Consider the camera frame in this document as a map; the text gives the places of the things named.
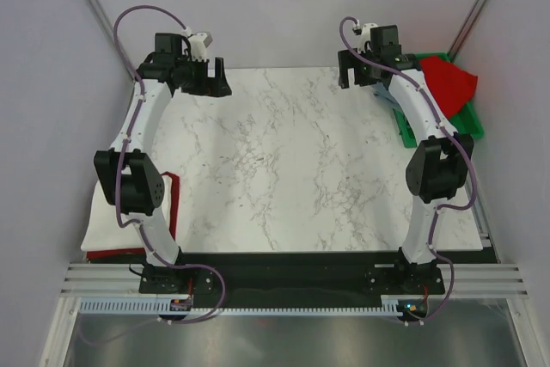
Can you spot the green plastic bin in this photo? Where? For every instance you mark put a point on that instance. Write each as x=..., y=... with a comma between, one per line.
x=465, y=121

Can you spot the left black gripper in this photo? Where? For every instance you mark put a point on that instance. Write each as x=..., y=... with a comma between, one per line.
x=210, y=87

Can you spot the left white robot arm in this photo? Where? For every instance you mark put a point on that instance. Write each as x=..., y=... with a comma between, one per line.
x=129, y=179

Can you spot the aluminium corner post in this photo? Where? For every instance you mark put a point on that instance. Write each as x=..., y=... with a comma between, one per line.
x=106, y=27
x=466, y=28

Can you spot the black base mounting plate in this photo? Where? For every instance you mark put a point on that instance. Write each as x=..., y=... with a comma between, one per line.
x=384, y=272

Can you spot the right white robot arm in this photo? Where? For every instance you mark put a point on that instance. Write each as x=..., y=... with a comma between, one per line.
x=439, y=167

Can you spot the right aluminium corner post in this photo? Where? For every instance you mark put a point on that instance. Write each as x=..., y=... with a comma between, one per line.
x=466, y=28

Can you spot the left aluminium corner post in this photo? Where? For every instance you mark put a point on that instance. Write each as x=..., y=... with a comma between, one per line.
x=106, y=27

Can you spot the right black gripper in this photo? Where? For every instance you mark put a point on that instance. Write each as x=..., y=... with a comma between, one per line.
x=348, y=60

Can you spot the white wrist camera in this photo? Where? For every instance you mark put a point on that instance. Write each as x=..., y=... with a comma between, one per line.
x=363, y=33
x=199, y=43

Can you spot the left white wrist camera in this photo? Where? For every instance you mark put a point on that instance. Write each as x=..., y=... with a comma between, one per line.
x=199, y=43

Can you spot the grey slotted cable duct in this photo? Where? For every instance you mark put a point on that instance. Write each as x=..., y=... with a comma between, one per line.
x=171, y=306

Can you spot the aluminium frame rail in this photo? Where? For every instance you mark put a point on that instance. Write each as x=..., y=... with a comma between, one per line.
x=464, y=280

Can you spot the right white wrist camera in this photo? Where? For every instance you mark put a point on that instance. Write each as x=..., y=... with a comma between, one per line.
x=363, y=33

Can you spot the light blue t-shirt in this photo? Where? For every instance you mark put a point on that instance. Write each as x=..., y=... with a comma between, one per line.
x=382, y=94

